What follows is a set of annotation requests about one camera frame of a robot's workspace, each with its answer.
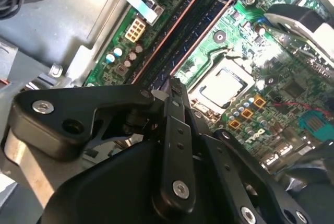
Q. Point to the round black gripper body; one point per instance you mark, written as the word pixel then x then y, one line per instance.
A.
pixel 104 195

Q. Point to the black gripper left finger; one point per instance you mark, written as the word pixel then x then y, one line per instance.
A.
pixel 78 119

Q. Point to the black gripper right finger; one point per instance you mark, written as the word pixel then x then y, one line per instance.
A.
pixel 235 171

